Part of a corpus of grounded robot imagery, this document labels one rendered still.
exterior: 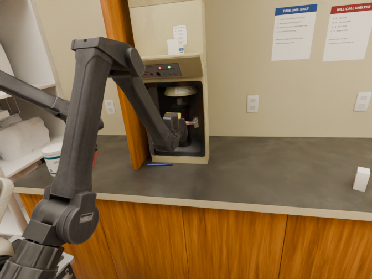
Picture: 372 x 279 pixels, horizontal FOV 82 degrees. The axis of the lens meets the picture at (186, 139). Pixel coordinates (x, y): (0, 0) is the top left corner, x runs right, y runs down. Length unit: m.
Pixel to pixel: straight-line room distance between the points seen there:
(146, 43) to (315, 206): 0.98
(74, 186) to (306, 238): 0.94
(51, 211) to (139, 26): 0.85
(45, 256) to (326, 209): 0.89
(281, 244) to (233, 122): 0.80
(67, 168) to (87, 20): 1.37
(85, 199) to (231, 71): 1.20
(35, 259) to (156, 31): 0.91
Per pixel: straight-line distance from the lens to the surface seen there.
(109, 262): 1.52
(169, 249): 1.26
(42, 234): 0.49
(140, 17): 1.10
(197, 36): 1.03
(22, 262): 0.49
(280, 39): 1.47
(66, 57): 1.87
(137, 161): 1.20
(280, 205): 0.96
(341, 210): 1.02
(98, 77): 0.51
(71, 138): 0.48
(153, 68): 1.01
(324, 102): 1.60
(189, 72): 1.00
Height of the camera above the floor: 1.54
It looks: 23 degrees down
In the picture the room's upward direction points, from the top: 4 degrees counter-clockwise
